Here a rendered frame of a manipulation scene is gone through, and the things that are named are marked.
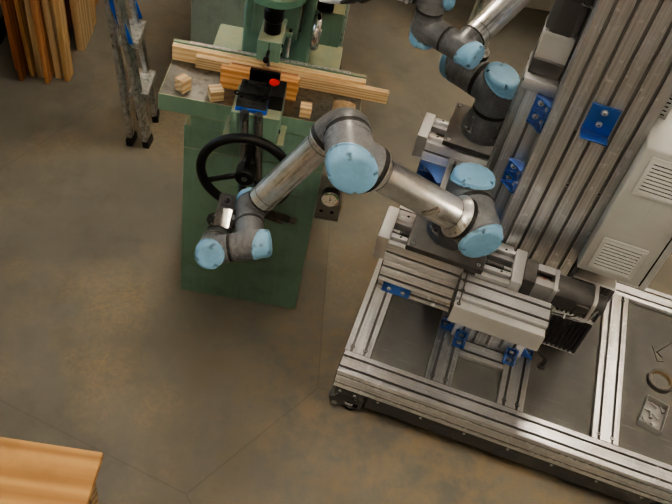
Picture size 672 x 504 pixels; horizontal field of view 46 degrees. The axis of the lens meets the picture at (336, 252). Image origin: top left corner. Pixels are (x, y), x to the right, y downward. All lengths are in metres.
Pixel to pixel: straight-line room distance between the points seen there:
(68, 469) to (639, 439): 1.80
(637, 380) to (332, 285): 1.17
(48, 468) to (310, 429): 0.99
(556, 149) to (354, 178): 0.64
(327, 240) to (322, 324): 0.43
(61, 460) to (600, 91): 1.60
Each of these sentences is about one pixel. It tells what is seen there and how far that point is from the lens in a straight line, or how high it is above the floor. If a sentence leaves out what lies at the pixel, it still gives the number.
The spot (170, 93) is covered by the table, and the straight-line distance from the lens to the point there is 2.45.
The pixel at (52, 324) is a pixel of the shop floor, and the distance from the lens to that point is 3.00.
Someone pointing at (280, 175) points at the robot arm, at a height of 1.01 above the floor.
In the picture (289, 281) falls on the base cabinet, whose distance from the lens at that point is 2.92.
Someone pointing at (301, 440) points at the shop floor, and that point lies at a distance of 2.75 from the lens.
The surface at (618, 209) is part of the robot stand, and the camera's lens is 2.28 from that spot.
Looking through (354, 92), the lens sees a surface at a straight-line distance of 2.51.
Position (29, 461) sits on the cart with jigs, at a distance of 2.13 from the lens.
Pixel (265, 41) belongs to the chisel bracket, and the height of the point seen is 1.07.
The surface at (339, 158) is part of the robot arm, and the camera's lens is 1.79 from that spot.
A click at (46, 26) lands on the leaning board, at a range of 3.86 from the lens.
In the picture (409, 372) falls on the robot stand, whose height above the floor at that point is 0.23.
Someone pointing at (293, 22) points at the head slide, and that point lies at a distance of 2.51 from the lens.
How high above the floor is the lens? 2.40
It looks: 47 degrees down
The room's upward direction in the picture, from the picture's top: 13 degrees clockwise
